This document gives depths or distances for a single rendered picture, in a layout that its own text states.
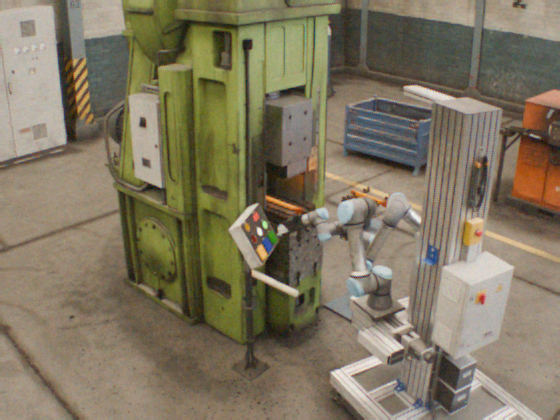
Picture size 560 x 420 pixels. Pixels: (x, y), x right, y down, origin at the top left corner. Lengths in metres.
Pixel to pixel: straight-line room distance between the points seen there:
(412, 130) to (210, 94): 4.11
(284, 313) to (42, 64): 5.44
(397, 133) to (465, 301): 4.91
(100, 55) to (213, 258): 5.85
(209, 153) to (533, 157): 4.03
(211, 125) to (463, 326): 2.06
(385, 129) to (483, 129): 4.92
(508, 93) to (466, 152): 8.59
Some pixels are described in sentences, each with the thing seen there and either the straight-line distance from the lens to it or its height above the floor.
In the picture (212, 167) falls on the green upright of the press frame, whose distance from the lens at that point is 4.09.
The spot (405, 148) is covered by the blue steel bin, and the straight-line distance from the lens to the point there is 7.74.
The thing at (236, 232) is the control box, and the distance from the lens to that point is 3.51.
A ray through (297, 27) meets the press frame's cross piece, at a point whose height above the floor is 2.23.
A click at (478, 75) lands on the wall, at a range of 11.74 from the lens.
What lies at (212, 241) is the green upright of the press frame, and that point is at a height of 0.73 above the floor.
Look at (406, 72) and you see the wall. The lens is 12.60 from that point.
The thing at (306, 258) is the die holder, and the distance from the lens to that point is 4.31.
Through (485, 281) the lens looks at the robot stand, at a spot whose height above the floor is 1.21.
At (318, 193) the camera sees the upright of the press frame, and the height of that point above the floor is 0.95.
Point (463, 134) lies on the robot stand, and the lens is 2.88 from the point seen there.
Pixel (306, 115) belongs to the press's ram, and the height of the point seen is 1.66.
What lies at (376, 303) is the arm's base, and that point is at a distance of 3.44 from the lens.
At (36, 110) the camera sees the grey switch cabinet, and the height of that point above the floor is 0.69.
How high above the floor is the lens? 2.74
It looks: 25 degrees down
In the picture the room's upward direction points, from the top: straight up
